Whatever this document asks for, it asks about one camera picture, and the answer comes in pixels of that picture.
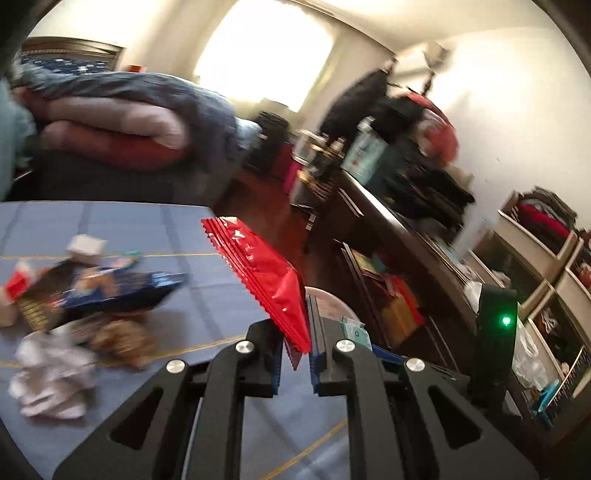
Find sheer window curtain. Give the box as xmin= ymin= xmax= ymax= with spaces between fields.
xmin=193 ymin=1 xmax=335 ymax=112

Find white floral trash bin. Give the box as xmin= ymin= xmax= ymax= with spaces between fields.
xmin=305 ymin=286 xmax=362 ymax=324

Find blue table cloth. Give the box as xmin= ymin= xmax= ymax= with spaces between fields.
xmin=1 ymin=202 xmax=349 ymax=479

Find dark wooden headboard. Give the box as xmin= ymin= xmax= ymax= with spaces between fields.
xmin=21 ymin=36 xmax=125 ymax=71

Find teal printed bag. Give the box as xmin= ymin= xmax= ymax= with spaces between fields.
xmin=342 ymin=130 xmax=388 ymax=185

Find red snack wrapper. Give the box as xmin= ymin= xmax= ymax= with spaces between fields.
xmin=201 ymin=217 xmax=311 ymax=368

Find small white box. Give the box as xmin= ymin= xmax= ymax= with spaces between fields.
xmin=66 ymin=234 xmax=107 ymax=265

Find white shelf unit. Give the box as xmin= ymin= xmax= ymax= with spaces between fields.
xmin=464 ymin=187 xmax=590 ymax=420

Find pile of dark clothes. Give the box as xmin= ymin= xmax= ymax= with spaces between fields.
xmin=383 ymin=137 xmax=475 ymax=229

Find bed with dark sheet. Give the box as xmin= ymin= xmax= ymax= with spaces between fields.
xmin=5 ymin=151 xmax=242 ymax=207

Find blue snack bag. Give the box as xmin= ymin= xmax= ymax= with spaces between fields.
xmin=16 ymin=261 xmax=187 ymax=331

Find dark wooden cabinet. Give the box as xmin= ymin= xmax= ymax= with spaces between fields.
xmin=303 ymin=170 xmax=591 ymax=462

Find red clothes on rack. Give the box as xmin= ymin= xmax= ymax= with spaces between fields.
xmin=407 ymin=93 xmax=459 ymax=168

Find black suitcase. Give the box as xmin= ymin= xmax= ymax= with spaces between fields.
xmin=247 ymin=111 xmax=290 ymax=174

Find blue duvet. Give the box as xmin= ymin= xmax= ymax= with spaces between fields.
xmin=11 ymin=64 xmax=262 ymax=164

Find white tissue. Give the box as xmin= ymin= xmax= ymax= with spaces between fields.
xmin=8 ymin=332 xmax=97 ymax=420

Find black coat on rack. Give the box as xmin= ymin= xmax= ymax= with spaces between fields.
xmin=318 ymin=69 xmax=389 ymax=143

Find folded pink red quilt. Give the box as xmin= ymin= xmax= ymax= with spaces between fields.
xmin=12 ymin=87 xmax=191 ymax=172

